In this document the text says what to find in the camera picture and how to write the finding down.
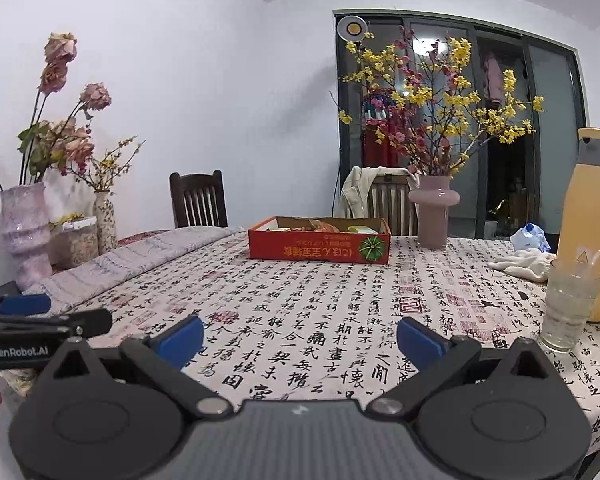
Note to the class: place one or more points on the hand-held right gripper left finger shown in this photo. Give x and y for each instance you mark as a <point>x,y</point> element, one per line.
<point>180,341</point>

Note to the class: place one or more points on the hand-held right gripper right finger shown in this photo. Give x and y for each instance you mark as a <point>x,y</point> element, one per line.
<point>420,341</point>

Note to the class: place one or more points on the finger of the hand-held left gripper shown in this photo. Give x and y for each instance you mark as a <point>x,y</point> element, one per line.
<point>27,304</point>
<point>87,322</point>

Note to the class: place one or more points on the orange cardboard box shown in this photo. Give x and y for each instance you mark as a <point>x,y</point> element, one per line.
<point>305,251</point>

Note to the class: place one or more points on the pile of assorted snacks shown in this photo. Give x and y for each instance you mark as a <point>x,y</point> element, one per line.
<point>325,225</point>

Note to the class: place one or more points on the lilac textured vase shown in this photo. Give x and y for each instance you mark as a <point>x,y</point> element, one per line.
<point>25,232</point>

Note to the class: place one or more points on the clear food container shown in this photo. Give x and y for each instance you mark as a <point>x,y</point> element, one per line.
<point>75,244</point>

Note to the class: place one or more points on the folded pink grey cloth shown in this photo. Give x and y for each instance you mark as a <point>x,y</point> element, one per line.
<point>130,256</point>

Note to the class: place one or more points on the speckled slim vase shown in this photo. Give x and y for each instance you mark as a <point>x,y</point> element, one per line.
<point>105,222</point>

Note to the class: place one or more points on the white crumpled cloth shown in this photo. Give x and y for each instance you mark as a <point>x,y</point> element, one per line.
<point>522,265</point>

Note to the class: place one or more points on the pink glass vase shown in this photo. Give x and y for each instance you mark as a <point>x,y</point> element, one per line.
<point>432,210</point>

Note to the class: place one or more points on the dark wooden chair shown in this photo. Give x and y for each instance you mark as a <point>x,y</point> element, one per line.
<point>200,200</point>

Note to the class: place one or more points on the blue white plastic bag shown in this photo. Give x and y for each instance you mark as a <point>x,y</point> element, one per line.
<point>530,237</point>

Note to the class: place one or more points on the clear drinking glass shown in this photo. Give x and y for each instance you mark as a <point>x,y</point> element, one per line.
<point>570,310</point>

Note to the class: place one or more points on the thin yellow flower branches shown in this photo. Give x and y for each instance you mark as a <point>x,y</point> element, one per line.
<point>110,162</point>

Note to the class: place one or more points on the dried pink roses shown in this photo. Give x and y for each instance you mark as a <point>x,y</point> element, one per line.
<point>60,110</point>

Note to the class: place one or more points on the yellow water bottle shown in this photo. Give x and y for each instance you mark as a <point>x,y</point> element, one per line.
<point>590,220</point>

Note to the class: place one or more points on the red hanging clothing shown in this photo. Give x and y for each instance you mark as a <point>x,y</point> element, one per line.
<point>375,135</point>

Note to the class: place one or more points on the dark framed glass door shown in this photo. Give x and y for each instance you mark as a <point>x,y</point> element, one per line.
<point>550,150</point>

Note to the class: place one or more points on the yellow and red flower branches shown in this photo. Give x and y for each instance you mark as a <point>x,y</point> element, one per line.
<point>430,100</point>

